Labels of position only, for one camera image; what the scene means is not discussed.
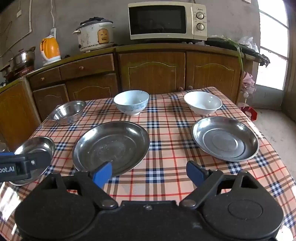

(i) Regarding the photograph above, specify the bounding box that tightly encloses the red gift bag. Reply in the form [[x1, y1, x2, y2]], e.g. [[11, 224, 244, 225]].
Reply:
[[240, 105, 258, 121]]

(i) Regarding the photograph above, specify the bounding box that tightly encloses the small steel bowl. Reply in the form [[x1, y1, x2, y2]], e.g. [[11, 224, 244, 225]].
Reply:
[[49, 100, 86, 126]]

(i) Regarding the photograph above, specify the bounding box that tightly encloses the white power strip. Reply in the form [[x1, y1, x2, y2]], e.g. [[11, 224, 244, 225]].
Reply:
[[50, 27, 57, 38]]

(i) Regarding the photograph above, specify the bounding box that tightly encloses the white rice cooker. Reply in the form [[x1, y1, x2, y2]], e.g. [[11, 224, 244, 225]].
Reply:
[[73, 17, 114, 52]]

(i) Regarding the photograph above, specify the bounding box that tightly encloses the blue patterned ceramic bowl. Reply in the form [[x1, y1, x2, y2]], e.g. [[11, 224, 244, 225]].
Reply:
[[113, 90, 149, 116]]

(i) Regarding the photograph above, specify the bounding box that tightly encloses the wooden kitchen cabinet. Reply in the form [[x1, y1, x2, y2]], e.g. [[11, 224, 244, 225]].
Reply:
[[1, 44, 258, 150]]

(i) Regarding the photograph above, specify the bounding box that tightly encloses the induction cooker red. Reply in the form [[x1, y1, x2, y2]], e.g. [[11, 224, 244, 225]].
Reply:
[[5, 66, 35, 83]]

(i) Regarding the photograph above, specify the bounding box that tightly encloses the orange electric kettle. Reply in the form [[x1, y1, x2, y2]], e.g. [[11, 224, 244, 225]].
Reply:
[[40, 35, 61, 66]]

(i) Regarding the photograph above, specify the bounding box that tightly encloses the small steel plate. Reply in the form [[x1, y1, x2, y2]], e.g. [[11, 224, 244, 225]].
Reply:
[[10, 137, 56, 186]]

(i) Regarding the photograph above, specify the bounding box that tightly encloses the white ceramic bowl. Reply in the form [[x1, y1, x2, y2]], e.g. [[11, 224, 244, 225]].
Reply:
[[184, 91, 223, 116]]

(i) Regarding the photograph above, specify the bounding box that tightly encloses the plaid tablecloth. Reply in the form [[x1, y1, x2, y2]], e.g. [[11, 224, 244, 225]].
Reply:
[[0, 86, 296, 241]]

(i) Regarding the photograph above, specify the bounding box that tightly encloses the steel pot with lid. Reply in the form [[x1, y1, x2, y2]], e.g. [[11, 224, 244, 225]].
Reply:
[[9, 46, 36, 71]]

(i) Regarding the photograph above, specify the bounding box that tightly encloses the large steel plate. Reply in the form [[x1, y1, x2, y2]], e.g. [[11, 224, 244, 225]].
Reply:
[[72, 121, 150, 177], [192, 116, 259, 162]]

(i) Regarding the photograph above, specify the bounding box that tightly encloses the cream microwave oven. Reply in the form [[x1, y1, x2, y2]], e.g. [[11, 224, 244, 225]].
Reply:
[[128, 1, 208, 41]]

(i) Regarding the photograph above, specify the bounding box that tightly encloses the pink cloth bundle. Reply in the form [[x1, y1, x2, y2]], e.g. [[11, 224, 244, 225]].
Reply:
[[241, 72, 256, 94]]

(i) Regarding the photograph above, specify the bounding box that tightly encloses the white plastic bag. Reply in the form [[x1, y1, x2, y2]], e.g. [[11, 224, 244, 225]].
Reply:
[[238, 36, 259, 53]]

